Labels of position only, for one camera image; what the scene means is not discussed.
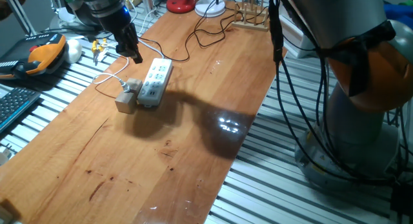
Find white power strip cable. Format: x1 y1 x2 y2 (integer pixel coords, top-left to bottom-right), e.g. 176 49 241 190
137 38 166 60

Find orange black teach pendant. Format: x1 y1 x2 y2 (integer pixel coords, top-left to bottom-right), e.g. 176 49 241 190
0 32 68 81

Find blue plastic bag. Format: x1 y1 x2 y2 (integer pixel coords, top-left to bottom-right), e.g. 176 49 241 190
383 3 413 22

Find white power cord with plug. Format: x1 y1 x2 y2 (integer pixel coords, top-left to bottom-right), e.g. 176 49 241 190
92 54 132 94

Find black lamp cable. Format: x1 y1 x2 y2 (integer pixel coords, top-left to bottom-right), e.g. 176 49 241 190
138 0 248 63

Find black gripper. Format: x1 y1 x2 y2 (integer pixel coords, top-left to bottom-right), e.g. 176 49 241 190
98 6 144 65

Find wooden peg rack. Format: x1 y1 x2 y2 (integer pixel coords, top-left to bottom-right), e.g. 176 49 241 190
231 0 270 32

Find white power strip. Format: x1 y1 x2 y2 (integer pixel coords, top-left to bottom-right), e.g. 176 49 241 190
137 57 174 108

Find yellow handled pliers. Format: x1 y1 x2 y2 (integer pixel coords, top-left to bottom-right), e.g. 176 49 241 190
90 38 109 63

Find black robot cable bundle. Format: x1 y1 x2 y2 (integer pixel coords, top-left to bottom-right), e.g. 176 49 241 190
267 0 413 188

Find black keyboard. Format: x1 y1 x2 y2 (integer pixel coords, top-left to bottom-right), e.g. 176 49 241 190
0 87 42 134

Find orange wooden board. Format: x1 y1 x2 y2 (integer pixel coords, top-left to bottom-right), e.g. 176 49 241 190
0 0 288 224

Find brown sleeved forearm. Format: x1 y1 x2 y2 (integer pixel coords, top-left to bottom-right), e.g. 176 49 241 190
0 0 32 22

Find white box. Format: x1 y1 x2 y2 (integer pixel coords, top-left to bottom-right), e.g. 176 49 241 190
278 6 320 59

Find grey metal strut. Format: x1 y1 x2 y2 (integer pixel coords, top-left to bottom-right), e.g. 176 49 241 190
2 0 37 37

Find wooden cube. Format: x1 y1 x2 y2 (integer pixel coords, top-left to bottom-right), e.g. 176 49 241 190
114 91 138 115
126 77 144 94

